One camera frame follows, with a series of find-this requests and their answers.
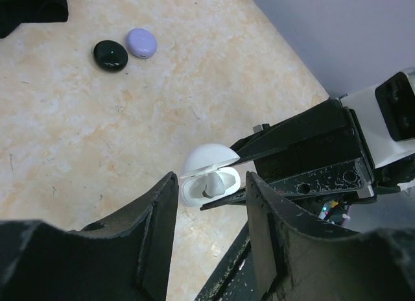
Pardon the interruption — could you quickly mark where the black floral folded shirt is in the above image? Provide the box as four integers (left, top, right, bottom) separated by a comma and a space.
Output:
1, 0, 69, 39

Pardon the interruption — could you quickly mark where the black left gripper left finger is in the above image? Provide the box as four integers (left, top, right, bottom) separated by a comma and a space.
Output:
1, 173, 179, 300

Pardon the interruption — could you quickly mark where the purple earbud charging case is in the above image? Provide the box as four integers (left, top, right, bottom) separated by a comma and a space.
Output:
126, 28, 158, 59

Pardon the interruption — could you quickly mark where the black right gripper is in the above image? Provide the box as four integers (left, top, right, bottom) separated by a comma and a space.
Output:
199, 99, 379, 212

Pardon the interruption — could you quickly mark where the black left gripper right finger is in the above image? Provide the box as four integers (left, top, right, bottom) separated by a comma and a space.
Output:
246, 172, 414, 300

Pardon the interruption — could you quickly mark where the white earbud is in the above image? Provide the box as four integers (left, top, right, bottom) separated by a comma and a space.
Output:
202, 172, 226, 199

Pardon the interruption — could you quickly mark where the black earbud charging case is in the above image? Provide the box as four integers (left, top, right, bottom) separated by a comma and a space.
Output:
92, 40, 128, 73

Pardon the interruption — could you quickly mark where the white earbud charging case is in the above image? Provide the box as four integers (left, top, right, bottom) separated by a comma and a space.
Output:
180, 143, 241, 207

